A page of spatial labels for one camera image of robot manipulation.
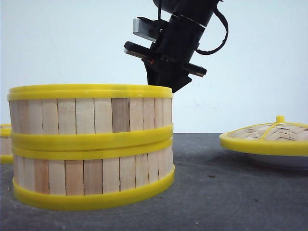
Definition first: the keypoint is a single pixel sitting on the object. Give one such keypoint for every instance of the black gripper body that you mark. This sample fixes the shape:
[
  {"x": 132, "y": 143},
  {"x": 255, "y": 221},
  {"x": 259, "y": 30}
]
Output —
[{"x": 176, "y": 43}]

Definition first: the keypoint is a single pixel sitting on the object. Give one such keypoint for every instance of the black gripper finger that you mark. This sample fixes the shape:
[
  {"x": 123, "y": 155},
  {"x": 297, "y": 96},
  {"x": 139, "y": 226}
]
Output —
[{"x": 166, "y": 74}]

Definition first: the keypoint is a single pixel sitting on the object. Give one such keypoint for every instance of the woven bamboo steamer lid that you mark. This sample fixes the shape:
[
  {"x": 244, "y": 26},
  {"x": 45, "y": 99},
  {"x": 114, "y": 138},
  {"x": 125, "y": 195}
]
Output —
[{"x": 278, "y": 138}]

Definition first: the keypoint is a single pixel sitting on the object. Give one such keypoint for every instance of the bamboo steamer basket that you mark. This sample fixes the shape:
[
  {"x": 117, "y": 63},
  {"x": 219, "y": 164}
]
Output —
[
  {"x": 6, "y": 156},
  {"x": 88, "y": 172}
]

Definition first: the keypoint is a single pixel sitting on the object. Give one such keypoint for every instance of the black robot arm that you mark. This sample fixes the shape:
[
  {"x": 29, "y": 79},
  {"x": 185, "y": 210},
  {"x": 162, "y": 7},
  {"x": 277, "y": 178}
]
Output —
[{"x": 199, "y": 11}]

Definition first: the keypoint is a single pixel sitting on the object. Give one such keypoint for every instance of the white plate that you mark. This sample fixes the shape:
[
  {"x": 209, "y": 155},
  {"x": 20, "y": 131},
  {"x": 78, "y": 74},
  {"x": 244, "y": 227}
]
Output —
[{"x": 280, "y": 161}]

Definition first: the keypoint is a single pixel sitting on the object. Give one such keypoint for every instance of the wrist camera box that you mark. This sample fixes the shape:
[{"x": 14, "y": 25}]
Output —
[{"x": 148, "y": 29}]

